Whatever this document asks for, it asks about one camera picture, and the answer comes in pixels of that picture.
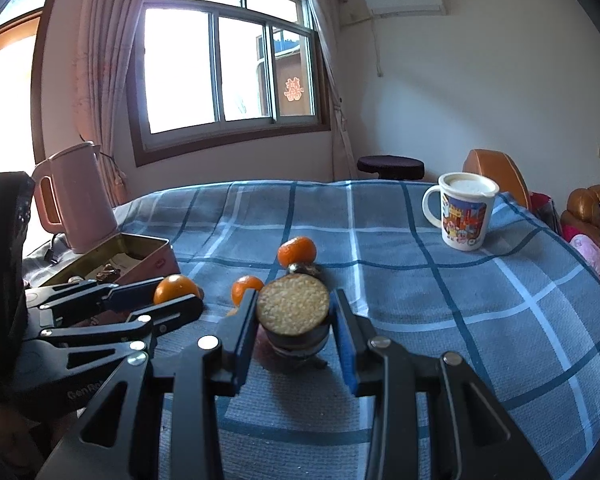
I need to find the blue plaid cloth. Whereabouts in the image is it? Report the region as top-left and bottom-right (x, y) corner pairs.
(22, 180), (600, 480)

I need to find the brown leather sofa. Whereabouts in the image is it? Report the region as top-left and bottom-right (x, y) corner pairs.
(560, 185), (600, 261)

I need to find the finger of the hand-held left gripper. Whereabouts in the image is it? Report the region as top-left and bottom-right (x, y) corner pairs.
(25, 277), (164, 329)
(22, 295), (205, 369)

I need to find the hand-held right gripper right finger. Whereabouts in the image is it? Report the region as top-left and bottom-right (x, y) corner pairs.
(330, 288), (553, 480)

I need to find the black power cable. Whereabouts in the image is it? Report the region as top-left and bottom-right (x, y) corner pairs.
(44, 234), (67, 265)

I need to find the pink electric kettle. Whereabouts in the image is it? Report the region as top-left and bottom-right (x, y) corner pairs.
(31, 141), (118, 255)

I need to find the dark round stool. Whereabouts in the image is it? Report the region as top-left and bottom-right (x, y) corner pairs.
(356, 155), (425, 182)

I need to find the red paper window decoration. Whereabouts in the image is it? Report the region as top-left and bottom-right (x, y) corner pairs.
(282, 77), (306, 102)

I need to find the pink metal tin box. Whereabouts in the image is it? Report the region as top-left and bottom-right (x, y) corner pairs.
(40, 232), (176, 311)

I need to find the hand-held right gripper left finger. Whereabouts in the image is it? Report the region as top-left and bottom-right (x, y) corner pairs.
(35, 288), (261, 480)

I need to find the side window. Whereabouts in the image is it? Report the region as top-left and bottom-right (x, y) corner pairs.
(0, 0), (48, 176)

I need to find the white cartoon print mug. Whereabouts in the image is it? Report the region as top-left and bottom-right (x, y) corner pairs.
(422, 172), (501, 252)

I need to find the large sliding window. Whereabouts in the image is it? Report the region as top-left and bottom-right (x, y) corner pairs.
(127, 0), (333, 168)

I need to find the white air conditioner cable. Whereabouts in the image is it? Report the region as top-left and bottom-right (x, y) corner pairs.
(340, 12), (386, 78)

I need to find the pink curtain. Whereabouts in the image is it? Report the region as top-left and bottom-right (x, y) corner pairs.
(72, 0), (158, 208)

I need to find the orange tangerine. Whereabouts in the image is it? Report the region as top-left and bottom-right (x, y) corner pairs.
(153, 274), (201, 306)
(278, 236), (317, 267)
(231, 275), (265, 307)

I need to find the sheer tied curtain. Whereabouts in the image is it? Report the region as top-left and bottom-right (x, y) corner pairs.
(285, 0), (361, 181)

